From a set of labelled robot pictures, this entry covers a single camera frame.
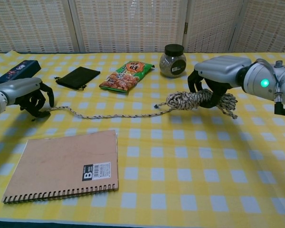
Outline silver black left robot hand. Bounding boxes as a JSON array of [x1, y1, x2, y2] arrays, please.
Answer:
[[1, 77, 55, 119]]

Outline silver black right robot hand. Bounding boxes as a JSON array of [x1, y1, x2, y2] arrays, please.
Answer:
[[187, 56, 252, 109]]

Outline white brown speckled braided rope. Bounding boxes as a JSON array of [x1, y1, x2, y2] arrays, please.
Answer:
[[32, 89, 238, 121]]

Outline dark blue rectangular box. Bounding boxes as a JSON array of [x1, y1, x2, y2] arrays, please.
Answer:
[[0, 59, 42, 85]]

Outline clear jar with black lid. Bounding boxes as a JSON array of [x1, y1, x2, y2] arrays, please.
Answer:
[[159, 44, 188, 78]]

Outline kraft cover spiral notebook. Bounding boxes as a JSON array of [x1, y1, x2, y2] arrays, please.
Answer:
[[2, 129, 119, 205]]

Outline yellow white checked tablecloth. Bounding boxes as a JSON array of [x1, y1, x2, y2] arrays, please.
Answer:
[[0, 51, 285, 225]]

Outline green orange snack bag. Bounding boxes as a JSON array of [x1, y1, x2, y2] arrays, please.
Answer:
[[99, 60, 155, 95]]

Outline woven folding screen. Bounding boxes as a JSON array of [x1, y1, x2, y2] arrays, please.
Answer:
[[0, 0, 285, 54]]

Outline black drawstring pouch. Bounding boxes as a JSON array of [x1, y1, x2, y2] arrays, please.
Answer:
[[54, 66, 101, 92]]

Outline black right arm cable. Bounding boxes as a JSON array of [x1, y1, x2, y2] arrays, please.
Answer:
[[274, 94, 285, 117]]

